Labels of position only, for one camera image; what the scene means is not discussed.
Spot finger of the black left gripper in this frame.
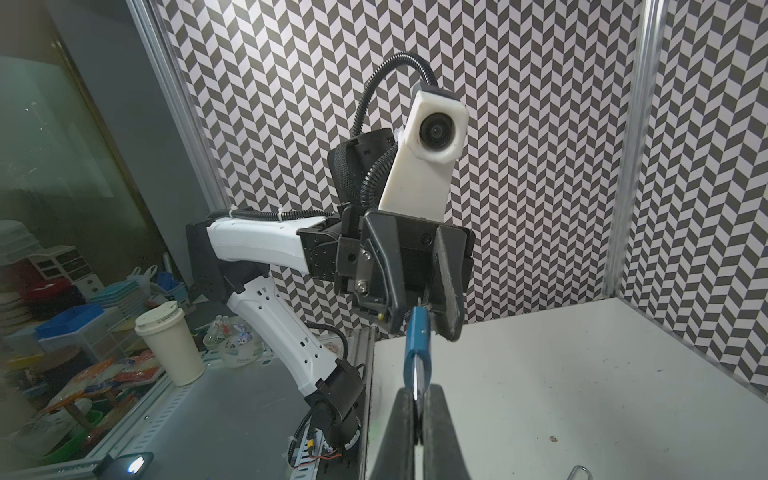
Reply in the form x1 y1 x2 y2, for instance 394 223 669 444
359 211 414 334
430 226 467 342

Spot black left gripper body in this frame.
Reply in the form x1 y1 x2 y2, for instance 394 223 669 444
334 206 476 336

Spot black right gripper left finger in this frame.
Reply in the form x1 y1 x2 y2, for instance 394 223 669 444
369 388 416 480

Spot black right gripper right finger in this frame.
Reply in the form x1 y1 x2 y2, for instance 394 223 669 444
422 384 470 480

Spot white paper coffee cup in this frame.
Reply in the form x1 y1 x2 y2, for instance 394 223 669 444
134 301 205 387

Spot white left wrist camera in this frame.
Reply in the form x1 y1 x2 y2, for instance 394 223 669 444
378 83 469 222

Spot aluminium left corner post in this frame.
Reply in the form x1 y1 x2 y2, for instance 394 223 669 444
603 0 669 297

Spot aluminium front left post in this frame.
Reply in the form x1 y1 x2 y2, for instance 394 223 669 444
126 0 230 210

